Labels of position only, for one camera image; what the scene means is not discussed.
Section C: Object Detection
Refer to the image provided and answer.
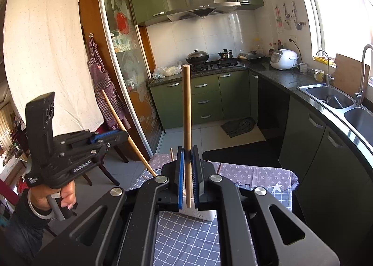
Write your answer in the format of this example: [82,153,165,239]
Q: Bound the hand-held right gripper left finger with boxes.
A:
[32,146,185,266]

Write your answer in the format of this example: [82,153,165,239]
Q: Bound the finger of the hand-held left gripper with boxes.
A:
[89,130,129,150]

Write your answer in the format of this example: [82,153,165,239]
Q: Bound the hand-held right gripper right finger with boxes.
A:
[192,146,340,266]

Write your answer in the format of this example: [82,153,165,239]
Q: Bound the white plastic utensil holder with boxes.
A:
[175,190,218,222]

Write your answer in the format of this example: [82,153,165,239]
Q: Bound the person's left forearm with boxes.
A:
[0,200,60,266]

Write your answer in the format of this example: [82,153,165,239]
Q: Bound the hanging kitchen utensils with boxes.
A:
[274,1,307,32]

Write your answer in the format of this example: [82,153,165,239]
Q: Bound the person's left hand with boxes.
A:
[31,180,78,212]

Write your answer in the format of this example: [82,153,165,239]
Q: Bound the checked purple apron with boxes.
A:
[87,33,131,131]

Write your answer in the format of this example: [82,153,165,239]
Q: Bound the green stove-side lower cabinets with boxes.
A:
[149,69,252,134]

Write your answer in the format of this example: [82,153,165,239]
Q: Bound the blue checked tablecloth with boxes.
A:
[125,153,299,266]

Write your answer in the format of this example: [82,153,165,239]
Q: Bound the dark floor rag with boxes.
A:
[220,117,257,138]

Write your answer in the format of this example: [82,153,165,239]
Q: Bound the silver bangle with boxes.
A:
[27,190,53,220]

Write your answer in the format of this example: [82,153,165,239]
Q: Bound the frosted glass sliding door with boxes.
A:
[96,0,162,153]

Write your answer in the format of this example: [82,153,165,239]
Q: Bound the white plastic bags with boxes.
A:
[152,62,183,80]

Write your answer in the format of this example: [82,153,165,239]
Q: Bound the white hanging cloth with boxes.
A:
[3,0,109,151]

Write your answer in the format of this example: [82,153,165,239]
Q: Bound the black wok with lid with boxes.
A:
[186,49,210,64]

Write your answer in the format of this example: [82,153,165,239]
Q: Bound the black gas stove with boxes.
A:
[188,60,246,73]

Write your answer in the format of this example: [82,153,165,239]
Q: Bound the black stone countertop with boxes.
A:
[147,60,373,165]

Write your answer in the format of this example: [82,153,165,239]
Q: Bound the black frying pan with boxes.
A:
[238,50,266,64]

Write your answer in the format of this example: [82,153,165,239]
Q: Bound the green sink-side lower cabinets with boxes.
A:
[278,95,373,266]

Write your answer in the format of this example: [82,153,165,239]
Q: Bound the white rice cooker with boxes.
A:
[270,49,300,71]

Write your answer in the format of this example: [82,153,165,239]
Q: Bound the steel double sink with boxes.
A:
[297,84,373,150]

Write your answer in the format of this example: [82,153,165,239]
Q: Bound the small steel faucet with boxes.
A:
[315,50,332,87]

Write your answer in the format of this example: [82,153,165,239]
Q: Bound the wooden cutting board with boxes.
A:
[333,53,370,98]

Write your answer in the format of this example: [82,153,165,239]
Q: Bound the tall steel faucet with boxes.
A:
[355,45,373,106]

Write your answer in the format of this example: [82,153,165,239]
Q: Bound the bright kitchen window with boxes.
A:
[294,0,373,66]

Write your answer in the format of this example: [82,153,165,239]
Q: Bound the black power cord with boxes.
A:
[288,38,304,63]

